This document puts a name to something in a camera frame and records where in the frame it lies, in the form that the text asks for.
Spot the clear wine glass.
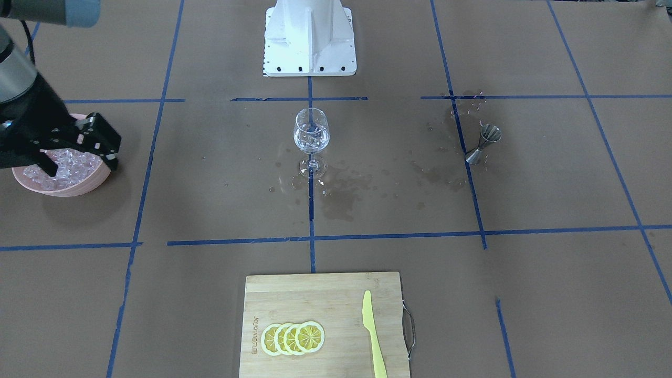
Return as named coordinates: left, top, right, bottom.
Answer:
left=293, top=108, right=330, bottom=179

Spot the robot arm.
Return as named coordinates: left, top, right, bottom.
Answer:
left=1, top=1, right=121, bottom=176

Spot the lemon slice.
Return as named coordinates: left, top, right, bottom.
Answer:
left=261, top=323, right=282, bottom=356
left=295, top=321, right=326, bottom=353
left=274, top=323, right=295, bottom=355
left=283, top=324, right=305, bottom=355

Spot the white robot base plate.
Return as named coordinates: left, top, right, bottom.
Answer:
left=262, top=1, right=358, bottom=77

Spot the steel cocktail jigger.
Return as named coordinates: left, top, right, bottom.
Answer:
left=464, top=123, right=502, bottom=165

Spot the bamboo cutting board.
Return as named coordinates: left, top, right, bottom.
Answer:
left=238, top=272, right=411, bottom=377

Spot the yellow plastic knife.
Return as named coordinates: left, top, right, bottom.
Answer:
left=361, top=290, right=388, bottom=377

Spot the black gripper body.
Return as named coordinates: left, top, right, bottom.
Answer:
left=1, top=74, right=70, bottom=169

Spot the pink bowl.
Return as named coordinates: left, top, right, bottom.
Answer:
left=10, top=163, right=111, bottom=197

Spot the pile of ice cubes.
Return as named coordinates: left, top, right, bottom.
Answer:
left=19, top=149, right=103, bottom=191

